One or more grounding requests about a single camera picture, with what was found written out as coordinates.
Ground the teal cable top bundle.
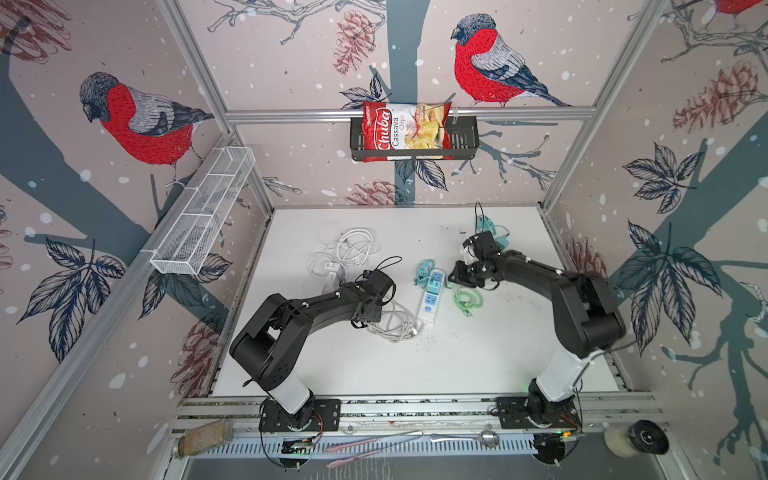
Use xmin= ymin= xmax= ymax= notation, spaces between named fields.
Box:
xmin=475 ymin=214 xmax=510 ymax=247

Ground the white power strip cable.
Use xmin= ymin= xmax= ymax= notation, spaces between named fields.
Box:
xmin=332 ymin=227 xmax=382 ymax=269

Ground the small white plug adapter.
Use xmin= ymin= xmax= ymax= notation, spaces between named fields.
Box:
xmin=307 ymin=252 xmax=347 ymax=282

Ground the white blue power strip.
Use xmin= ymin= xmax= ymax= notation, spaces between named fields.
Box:
xmin=417 ymin=269 xmax=445 ymax=324

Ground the purple power strip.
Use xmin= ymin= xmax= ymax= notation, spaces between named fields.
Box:
xmin=322 ymin=271 xmax=345 ymax=294

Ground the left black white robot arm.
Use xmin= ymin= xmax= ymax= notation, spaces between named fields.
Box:
xmin=229 ymin=269 xmax=397 ymax=429

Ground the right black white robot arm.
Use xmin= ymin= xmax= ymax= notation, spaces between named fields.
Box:
xmin=448 ymin=231 xmax=626 ymax=428

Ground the red Chuba cassava chips bag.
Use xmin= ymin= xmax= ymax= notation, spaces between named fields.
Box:
xmin=362 ymin=102 xmax=451 ymax=153

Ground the metal spoon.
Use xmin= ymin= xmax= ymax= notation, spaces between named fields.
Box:
xmin=429 ymin=429 xmax=500 ymax=449

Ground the pink chopsticks pair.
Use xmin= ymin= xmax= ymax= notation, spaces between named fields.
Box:
xmin=324 ymin=430 xmax=424 ymax=469

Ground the black white tape roll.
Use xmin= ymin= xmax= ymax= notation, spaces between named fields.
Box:
xmin=603 ymin=420 xmax=670 ymax=458

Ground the grey white coiled cable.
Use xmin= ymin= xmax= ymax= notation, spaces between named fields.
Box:
xmin=365 ymin=299 xmax=424 ymax=343

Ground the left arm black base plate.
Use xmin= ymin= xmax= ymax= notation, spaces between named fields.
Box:
xmin=259 ymin=397 xmax=341 ymax=433

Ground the black wall basket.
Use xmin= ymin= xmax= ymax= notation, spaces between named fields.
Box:
xmin=349 ymin=116 xmax=480 ymax=162

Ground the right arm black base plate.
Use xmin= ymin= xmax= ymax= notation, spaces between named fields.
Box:
xmin=494 ymin=396 xmax=582 ymax=429

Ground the white wire mesh basket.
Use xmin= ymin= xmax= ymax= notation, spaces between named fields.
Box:
xmin=150 ymin=146 xmax=255 ymax=275

